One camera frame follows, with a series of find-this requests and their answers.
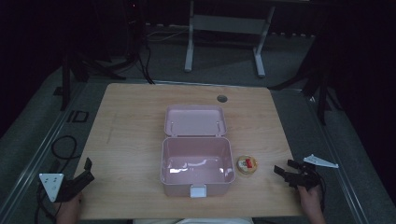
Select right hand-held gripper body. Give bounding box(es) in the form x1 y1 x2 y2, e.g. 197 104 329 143
288 153 340 191

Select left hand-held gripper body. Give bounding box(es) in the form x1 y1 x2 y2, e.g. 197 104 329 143
38 171 95 203

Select pink plastic storage box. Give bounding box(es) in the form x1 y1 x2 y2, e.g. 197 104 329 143
159 104 236 199

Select person's right hand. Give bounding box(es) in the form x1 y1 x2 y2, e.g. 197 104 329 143
297 184 323 213

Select person's left hand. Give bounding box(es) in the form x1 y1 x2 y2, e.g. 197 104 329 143
54 191 84 221

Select black tripod stand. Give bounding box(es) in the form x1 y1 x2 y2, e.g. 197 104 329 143
53 46 127 112
268 27 345 126

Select person's white shirt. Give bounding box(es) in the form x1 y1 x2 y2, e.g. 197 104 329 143
133 217 254 224

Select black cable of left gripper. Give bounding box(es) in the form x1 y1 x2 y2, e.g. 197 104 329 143
35 134 79 224

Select black floor cables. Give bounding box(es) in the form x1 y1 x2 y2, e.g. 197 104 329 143
122 0 156 86

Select white floor cable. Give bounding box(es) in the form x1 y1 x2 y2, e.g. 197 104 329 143
146 28 191 43

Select white metal table frame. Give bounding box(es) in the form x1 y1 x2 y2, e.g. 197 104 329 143
183 0 276 78

